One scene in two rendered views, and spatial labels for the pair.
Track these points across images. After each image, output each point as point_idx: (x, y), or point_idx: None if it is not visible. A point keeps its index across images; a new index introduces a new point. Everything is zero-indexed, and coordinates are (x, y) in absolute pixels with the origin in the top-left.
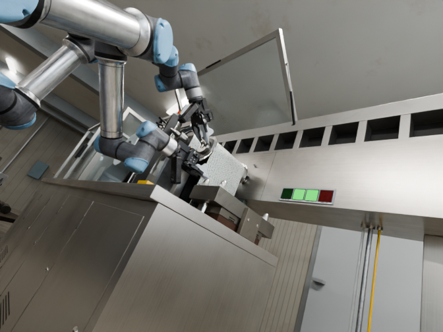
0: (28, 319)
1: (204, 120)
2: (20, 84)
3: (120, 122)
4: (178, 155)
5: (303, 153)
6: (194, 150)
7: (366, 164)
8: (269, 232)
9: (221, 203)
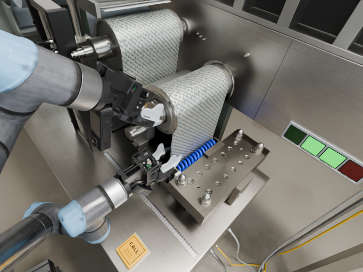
0: None
1: (139, 123)
2: None
3: (35, 242)
4: (133, 187)
5: (351, 75)
6: (150, 170)
7: None
8: (263, 160)
9: (208, 217)
